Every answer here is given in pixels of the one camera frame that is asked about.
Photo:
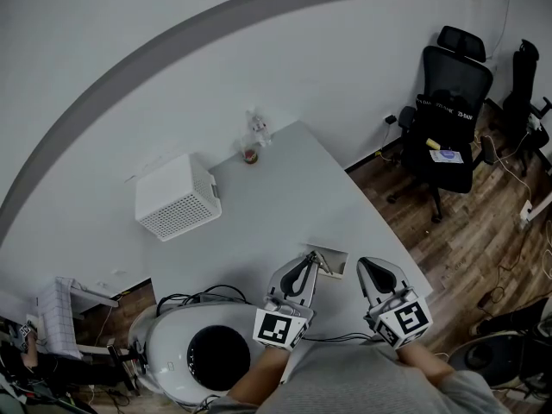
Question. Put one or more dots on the clear crumpled plastic bottle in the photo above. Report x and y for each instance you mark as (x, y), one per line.
(258, 125)

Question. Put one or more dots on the white dome device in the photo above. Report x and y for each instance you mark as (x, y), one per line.
(168, 343)

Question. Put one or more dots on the black flat screen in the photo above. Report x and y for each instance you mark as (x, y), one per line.
(123, 367)

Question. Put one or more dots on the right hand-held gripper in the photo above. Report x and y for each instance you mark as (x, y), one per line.
(405, 321)

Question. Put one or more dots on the white power strip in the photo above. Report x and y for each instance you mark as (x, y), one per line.
(526, 211)

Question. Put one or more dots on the person's right forearm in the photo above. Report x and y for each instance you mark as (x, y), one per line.
(424, 362)

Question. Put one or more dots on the dark dome device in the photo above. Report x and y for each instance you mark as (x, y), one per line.
(483, 356)

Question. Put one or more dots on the white glasses case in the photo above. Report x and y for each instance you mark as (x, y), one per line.
(338, 259)

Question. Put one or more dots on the white and blue packet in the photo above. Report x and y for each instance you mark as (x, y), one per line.
(446, 155)

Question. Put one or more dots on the black office chair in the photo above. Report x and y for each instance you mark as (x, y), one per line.
(524, 97)

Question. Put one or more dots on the yellow packet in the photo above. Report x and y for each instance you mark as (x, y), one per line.
(433, 143)

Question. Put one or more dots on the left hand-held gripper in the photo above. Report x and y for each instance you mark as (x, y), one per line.
(276, 328)

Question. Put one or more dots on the black mesh chair with headrest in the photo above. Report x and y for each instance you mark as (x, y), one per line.
(457, 80)

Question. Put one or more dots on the person's left forearm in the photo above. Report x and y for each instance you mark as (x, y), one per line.
(259, 373)

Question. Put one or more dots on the person's grey sweater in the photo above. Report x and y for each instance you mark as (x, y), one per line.
(345, 386)

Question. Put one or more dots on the white perforated storage basket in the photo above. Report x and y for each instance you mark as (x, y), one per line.
(174, 196)

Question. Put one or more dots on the black wall adapter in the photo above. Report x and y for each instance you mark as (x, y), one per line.
(390, 119)

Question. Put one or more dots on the clear cup with red base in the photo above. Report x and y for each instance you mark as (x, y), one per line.
(250, 157)

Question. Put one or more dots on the white metal rack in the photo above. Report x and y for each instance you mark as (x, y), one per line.
(92, 298)

